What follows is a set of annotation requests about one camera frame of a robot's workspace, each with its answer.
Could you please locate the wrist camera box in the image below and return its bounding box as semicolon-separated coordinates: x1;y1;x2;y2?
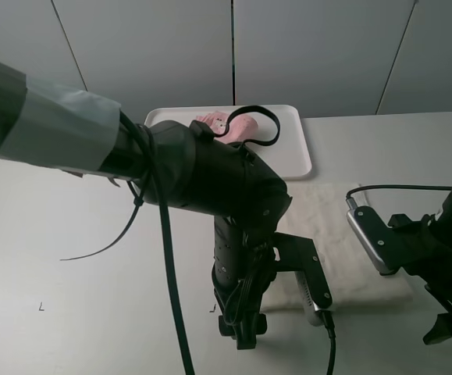
273;233;334;328
347;205;404;276

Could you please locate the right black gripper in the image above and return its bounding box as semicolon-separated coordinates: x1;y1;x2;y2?
399;214;452;345

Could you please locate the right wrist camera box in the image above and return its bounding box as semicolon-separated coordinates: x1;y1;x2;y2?
347;205;404;276

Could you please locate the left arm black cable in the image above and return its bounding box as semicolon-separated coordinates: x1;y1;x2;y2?
59;104;338;375

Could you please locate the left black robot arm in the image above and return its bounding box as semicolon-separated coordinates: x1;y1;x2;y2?
0;62;291;350

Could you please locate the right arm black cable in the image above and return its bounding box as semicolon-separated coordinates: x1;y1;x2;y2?
344;184;452;212

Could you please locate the white rectangular plastic tray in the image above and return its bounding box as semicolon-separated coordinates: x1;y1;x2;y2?
144;105;312;181

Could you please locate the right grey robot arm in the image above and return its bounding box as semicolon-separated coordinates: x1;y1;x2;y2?
397;189;452;345

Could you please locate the cream white towel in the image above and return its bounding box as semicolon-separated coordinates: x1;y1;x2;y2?
278;182;413;310

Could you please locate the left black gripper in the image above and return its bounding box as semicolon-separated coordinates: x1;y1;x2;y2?
212;216;276;350

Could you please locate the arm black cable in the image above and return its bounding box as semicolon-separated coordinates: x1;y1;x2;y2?
344;184;452;212
59;104;338;375

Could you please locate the pink towel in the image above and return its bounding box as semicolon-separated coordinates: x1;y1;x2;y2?
196;111;258;144

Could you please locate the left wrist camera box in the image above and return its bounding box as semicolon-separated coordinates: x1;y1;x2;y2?
273;233;334;328

